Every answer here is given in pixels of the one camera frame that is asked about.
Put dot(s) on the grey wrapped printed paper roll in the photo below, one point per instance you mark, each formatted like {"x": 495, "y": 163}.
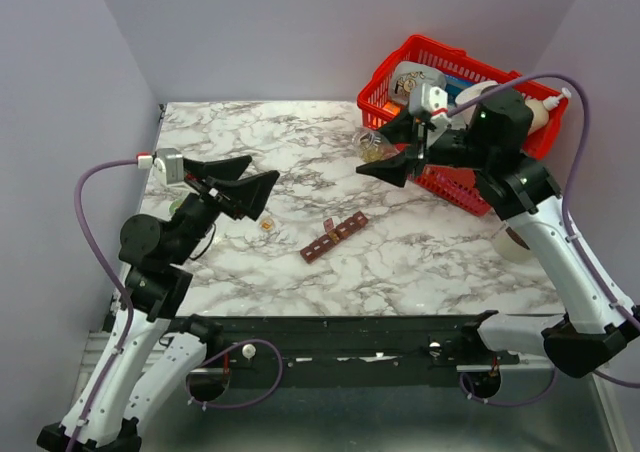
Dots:
{"x": 407, "y": 75}

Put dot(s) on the blue box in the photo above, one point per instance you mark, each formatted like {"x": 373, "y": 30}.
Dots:
{"x": 455, "y": 85}

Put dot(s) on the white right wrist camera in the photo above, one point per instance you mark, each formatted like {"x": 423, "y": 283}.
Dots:
{"x": 429, "y": 103}

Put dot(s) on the clear bottle yellow pills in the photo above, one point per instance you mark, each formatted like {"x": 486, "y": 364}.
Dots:
{"x": 371, "y": 146}

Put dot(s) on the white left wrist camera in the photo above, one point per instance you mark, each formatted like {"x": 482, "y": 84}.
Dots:
{"x": 166, "y": 165}

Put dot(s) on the red weekly pill organizer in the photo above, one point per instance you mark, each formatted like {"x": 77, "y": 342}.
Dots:
{"x": 334, "y": 235}

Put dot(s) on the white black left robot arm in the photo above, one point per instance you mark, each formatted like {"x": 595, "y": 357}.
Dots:
{"x": 155, "y": 251}

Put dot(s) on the orange snack box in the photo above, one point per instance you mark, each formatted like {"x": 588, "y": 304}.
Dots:
{"x": 392, "y": 107}

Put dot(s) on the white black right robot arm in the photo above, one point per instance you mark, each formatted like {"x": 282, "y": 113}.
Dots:
{"x": 596, "y": 323}

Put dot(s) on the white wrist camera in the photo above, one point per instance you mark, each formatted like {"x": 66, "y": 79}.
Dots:
{"x": 166, "y": 165}
{"x": 429, "y": 103}

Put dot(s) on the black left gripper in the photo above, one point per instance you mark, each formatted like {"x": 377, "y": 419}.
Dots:
{"x": 247, "y": 196}

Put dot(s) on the cream lotion pump bottle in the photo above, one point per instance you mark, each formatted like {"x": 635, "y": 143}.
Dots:
{"x": 541, "y": 108}

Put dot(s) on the black metal base frame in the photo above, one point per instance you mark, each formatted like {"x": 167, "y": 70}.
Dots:
{"x": 301, "y": 352}

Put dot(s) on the white toilet roll blue tape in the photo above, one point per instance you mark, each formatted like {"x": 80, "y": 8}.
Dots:
{"x": 471, "y": 93}

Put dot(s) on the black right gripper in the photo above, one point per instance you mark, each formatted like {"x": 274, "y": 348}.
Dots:
{"x": 401, "y": 129}

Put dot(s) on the brown round object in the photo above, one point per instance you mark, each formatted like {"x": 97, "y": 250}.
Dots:
{"x": 510, "y": 246}

